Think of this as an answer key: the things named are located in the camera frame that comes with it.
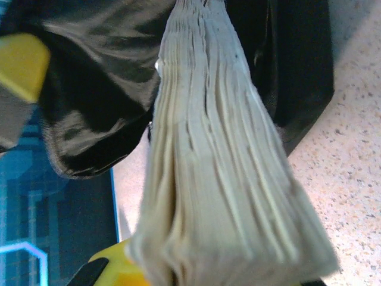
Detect blue book small yellow label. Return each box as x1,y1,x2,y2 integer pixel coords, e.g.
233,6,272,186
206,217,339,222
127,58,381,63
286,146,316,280
127,0,340,286

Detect black backpack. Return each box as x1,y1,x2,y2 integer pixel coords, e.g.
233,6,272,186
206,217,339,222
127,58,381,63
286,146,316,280
0,0,336,179

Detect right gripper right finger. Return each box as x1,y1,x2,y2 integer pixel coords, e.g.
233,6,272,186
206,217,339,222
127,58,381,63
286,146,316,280
297,278,327,286

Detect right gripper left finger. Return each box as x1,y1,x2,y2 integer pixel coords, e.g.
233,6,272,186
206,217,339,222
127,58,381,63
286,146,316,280
64,237,152,286

